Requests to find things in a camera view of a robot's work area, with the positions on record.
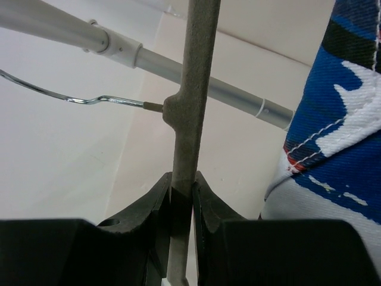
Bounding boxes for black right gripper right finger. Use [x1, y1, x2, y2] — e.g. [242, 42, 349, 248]
[192, 172, 378, 285]

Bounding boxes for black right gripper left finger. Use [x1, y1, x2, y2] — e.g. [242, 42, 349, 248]
[1, 173, 171, 285]

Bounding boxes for blue patterned trousers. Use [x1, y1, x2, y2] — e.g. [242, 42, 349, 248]
[261, 0, 381, 224]

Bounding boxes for grey clothes hanger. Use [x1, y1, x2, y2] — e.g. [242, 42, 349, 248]
[1, 1, 220, 285]

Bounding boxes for white metal clothes rack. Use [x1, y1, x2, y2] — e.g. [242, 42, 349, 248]
[1, 1, 294, 130]

